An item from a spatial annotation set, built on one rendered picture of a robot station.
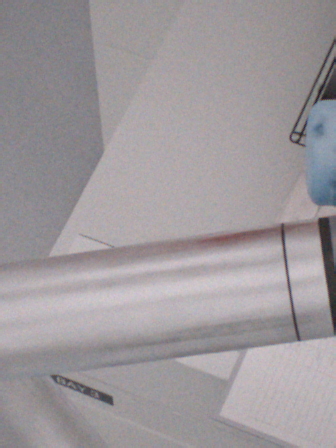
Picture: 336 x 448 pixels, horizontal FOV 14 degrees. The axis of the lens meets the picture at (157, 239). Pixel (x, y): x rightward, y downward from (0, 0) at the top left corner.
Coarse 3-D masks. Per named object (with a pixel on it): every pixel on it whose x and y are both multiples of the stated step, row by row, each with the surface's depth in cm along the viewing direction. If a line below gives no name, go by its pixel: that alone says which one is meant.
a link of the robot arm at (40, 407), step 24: (0, 384) 102; (24, 384) 104; (48, 384) 106; (0, 408) 103; (24, 408) 104; (48, 408) 106; (72, 408) 109; (0, 432) 104; (24, 432) 104; (48, 432) 106; (72, 432) 107; (96, 432) 112
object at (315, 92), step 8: (328, 56) 157; (328, 64) 157; (320, 72) 156; (328, 72) 157; (320, 80) 156; (312, 88) 155; (320, 88) 155; (312, 96) 155; (320, 96) 155; (304, 104) 154; (312, 104) 154; (304, 112) 154; (304, 120) 153; (296, 128) 153; (304, 128) 153
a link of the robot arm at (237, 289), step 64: (64, 256) 84; (128, 256) 82; (192, 256) 81; (256, 256) 80; (320, 256) 79; (0, 320) 81; (64, 320) 81; (128, 320) 80; (192, 320) 80; (256, 320) 80; (320, 320) 79
